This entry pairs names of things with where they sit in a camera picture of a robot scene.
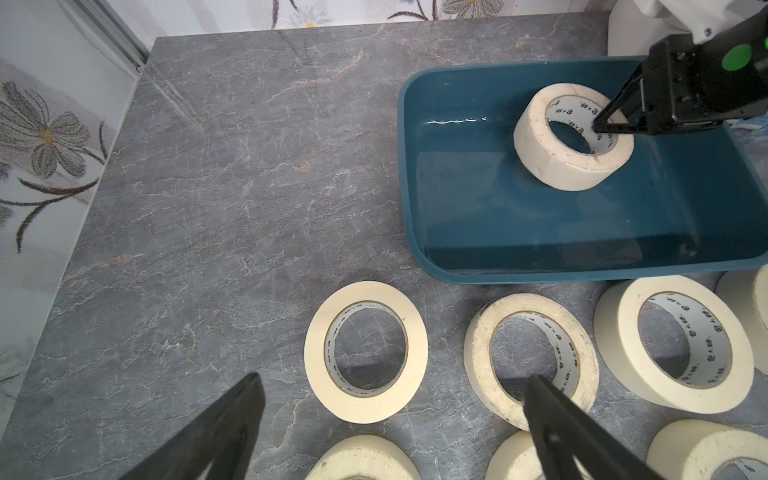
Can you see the cream tape roll seven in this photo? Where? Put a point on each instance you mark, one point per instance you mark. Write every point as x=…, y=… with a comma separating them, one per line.
x=516, y=459

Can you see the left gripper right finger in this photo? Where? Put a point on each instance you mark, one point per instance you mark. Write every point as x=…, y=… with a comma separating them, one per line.
x=568, y=442

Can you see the cream tape roll one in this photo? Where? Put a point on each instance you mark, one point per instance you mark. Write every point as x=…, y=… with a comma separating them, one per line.
x=336, y=393

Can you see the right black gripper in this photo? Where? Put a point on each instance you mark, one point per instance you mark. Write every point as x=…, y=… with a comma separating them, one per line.
x=715, y=70

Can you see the cream tape roll three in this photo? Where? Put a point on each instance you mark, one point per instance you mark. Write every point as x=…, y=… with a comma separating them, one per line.
x=577, y=374

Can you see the cream tape roll two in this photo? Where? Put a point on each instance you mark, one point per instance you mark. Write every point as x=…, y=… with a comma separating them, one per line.
x=699, y=449

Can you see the teal plastic storage tray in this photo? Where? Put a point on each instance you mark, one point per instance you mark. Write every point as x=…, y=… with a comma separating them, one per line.
x=473, y=214

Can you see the cream tape roll four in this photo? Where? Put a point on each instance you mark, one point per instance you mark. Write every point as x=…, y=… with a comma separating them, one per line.
x=720, y=371

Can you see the cream tape roll eight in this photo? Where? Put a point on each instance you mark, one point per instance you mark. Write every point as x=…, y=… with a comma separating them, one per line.
x=548, y=158

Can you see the cream tape roll five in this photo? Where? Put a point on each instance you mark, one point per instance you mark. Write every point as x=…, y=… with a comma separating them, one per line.
x=745, y=293

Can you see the cream tape roll six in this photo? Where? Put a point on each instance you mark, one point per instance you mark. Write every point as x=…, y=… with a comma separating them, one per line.
x=364, y=457

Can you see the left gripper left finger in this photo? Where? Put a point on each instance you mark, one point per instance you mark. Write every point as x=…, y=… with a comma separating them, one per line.
x=217, y=444

